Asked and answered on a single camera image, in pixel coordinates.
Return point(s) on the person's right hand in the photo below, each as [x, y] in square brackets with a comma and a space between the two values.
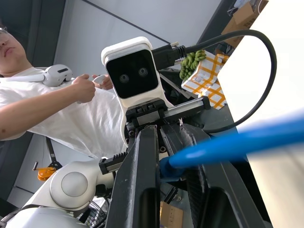
[84, 88]

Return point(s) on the white VR controller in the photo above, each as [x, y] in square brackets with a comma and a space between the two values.
[99, 78]

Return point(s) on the person's left hand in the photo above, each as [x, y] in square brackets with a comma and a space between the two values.
[107, 83]

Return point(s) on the green banana bunch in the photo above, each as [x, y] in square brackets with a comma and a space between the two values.
[190, 64]

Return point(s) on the plain brown cardboard box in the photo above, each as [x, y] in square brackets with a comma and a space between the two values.
[171, 216]

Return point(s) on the orange clamp tool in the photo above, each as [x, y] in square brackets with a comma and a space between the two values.
[45, 173]

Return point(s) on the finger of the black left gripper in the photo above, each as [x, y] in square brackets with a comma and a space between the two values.
[237, 202]

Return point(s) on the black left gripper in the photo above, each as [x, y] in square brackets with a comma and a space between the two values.
[145, 114]

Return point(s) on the brown cardboard box with print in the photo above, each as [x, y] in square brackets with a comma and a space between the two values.
[242, 21]

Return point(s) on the white VR headset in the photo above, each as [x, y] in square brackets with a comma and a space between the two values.
[55, 75]

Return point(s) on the person in white t-shirt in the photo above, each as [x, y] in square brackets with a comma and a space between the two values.
[78, 118]

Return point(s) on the blue rod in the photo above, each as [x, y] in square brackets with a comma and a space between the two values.
[237, 145]

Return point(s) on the orange white checkered cloth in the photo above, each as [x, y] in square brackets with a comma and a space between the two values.
[206, 83]

